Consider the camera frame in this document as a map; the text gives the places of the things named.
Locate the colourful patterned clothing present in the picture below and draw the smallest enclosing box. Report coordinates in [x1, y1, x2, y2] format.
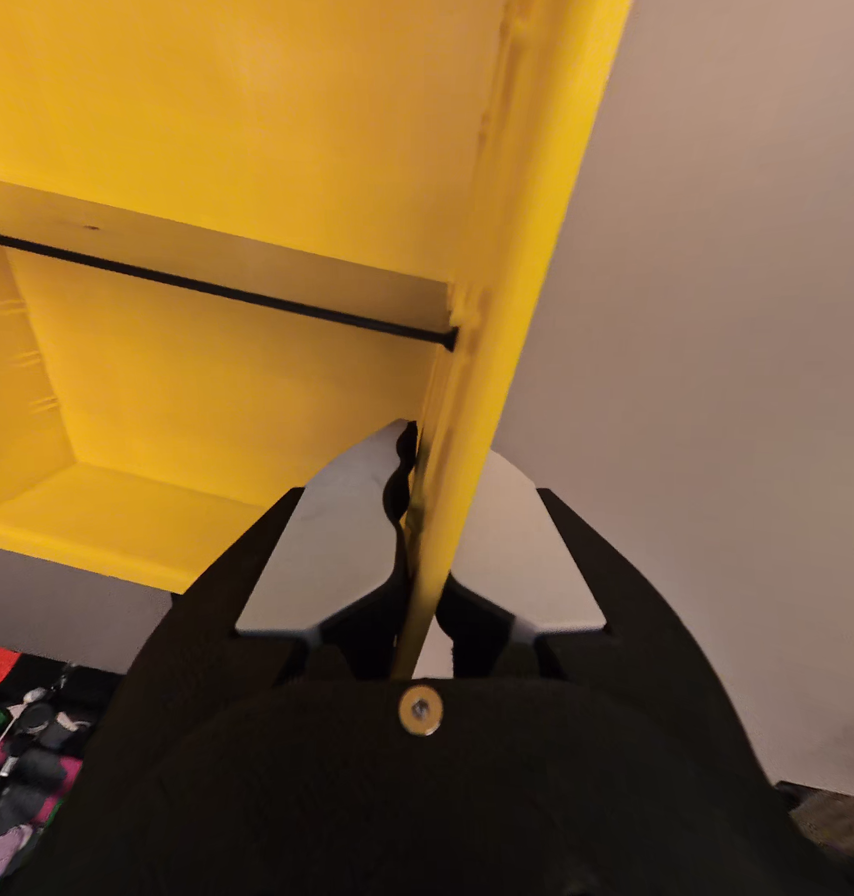
[0, 644, 127, 896]

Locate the black bin divider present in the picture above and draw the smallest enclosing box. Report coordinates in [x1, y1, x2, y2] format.
[0, 230, 460, 352]

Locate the yellow plastic bin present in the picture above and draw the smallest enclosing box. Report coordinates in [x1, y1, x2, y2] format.
[0, 0, 635, 681]

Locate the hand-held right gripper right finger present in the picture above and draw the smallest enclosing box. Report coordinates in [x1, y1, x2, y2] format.
[437, 450, 607, 638]

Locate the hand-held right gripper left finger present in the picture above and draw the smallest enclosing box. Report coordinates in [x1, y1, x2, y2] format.
[235, 419, 419, 644]

